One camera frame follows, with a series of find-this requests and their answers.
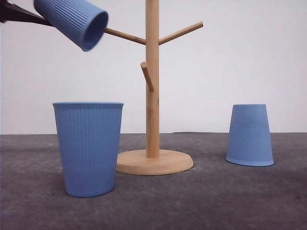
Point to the black gripper image-left finger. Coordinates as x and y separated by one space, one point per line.
12 12

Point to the blue ribbed cup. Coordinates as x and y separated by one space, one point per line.
79 20
88 136
249 140

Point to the blue ribbed cup front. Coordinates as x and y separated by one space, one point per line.
88 136

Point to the wooden cup tree stand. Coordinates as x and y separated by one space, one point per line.
153 160

